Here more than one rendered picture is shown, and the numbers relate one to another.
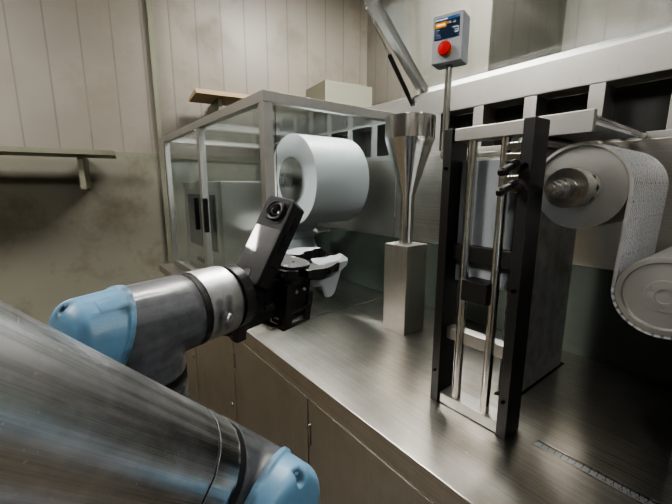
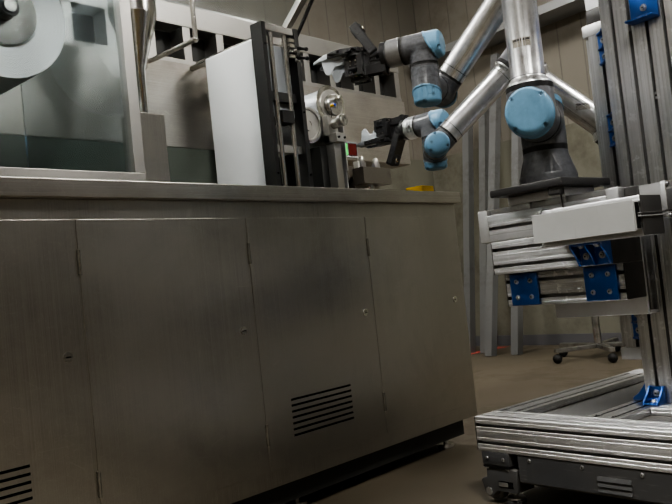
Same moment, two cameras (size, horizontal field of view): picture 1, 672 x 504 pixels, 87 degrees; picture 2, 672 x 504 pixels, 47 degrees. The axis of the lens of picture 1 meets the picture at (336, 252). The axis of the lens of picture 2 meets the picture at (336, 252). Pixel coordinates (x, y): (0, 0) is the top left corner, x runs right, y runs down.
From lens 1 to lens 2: 244 cm
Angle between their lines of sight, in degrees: 101
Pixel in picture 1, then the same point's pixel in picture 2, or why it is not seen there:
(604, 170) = not seen: hidden behind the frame
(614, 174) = not seen: hidden behind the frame
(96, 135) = not seen: outside the picture
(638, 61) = (201, 22)
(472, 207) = (275, 69)
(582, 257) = (202, 143)
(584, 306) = (208, 178)
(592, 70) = (182, 17)
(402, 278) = (163, 146)
